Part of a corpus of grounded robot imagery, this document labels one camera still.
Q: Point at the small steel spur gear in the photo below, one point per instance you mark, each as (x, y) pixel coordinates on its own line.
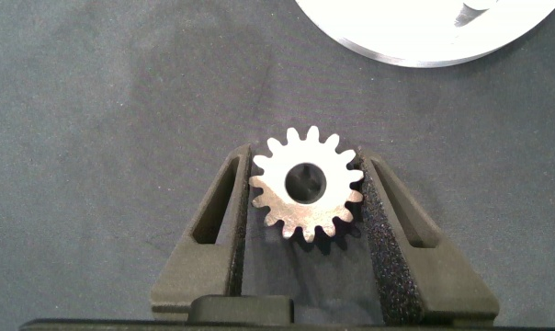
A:
(305, 216)

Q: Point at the round white plate with pins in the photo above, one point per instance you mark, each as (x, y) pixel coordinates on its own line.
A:
(397, 27)

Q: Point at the dark rectangular mat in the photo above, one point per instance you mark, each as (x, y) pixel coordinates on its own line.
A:
(98, 138)

